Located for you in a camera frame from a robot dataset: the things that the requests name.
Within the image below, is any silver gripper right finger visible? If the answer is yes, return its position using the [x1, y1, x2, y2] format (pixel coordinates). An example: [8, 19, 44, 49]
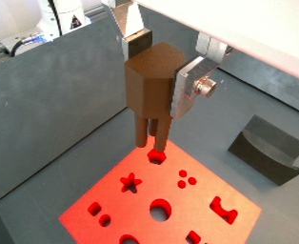
[171, 32, 231, 119]

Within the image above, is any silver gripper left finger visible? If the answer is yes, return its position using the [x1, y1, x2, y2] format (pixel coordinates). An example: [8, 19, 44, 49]
[123, 0, 152, 60]

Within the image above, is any brown three-prong peg block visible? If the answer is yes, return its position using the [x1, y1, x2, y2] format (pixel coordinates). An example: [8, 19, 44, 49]
[124, 43, 186, 152]

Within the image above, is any dark grey curved block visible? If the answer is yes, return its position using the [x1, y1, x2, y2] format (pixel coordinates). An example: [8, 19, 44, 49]
[228, 115, 299, 186]

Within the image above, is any red shape-sorter board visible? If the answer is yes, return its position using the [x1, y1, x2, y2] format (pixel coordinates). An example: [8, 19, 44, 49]
[60, 143, 262, 244]

